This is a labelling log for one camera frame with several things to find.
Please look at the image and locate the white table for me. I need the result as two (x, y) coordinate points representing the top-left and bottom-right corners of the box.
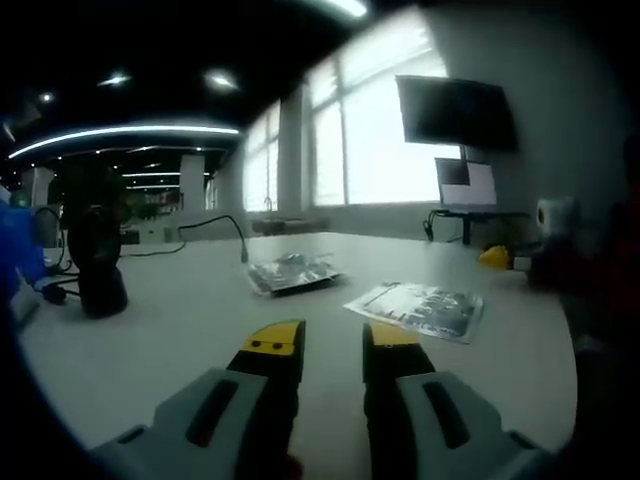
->
(14, 230), (579, 451)

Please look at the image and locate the black gooseneck cable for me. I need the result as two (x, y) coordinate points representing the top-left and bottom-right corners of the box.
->
(177, 214), (251, 266)

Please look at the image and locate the green black sheet goods packet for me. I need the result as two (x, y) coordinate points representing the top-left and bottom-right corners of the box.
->
(343, 279), (487, 346)

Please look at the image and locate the black monitor stand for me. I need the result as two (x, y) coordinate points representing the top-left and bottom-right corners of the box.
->
(425, 208), (531, 246)

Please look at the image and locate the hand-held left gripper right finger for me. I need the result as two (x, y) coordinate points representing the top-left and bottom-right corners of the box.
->
(361, 321), (559, 480)

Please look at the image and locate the white power strip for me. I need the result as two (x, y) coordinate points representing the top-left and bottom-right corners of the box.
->
(9, 279), (41, 326)

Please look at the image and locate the black scanner cable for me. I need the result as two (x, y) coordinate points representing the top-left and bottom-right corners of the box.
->
(29, 244), (84, 306)

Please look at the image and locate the steel sink with faucet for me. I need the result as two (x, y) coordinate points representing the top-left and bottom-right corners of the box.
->
(251, 196), (331, 236)

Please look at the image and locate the small computer screen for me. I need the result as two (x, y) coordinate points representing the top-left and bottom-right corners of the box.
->
(433, 157), (499, 207)

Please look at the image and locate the long ceiling light strip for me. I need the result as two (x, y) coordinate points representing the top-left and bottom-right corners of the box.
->
(7, 124), (241, 160)

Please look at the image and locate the black wall monitor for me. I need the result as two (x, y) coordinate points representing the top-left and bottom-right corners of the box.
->
(394, 74), (519, 152)

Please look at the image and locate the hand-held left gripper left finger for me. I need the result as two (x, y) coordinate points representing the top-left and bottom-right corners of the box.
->
(88, 318), (307, 480)

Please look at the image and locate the person's right hand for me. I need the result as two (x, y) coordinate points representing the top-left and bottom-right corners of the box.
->
(528, 234), (587, 291)

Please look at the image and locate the black barcode scanner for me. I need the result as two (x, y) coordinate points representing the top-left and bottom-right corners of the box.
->
(67, 204), (129, 320)

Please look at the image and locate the blue cardboard box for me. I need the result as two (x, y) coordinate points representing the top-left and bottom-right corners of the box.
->
(0, 202), (46, 286)

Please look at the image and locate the green potted plant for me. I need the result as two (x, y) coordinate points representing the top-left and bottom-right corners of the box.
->
(49, 159), (134, 226)

